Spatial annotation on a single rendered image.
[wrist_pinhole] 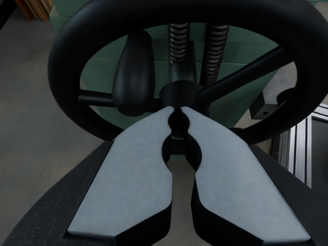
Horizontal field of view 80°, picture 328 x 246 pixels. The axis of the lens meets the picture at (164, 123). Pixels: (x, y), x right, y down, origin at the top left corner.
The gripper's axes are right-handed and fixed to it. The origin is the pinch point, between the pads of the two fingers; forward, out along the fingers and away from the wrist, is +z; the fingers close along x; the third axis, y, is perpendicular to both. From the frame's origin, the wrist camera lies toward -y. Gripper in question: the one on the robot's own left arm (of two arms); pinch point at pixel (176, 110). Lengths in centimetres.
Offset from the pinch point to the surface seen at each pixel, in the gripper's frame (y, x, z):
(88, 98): 3.7, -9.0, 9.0
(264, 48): 1.7, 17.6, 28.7
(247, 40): -1.6, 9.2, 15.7
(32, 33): 18, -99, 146
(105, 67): 7.2, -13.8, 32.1
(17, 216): 80, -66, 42
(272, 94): 13.6, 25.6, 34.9
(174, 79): 2.6, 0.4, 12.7
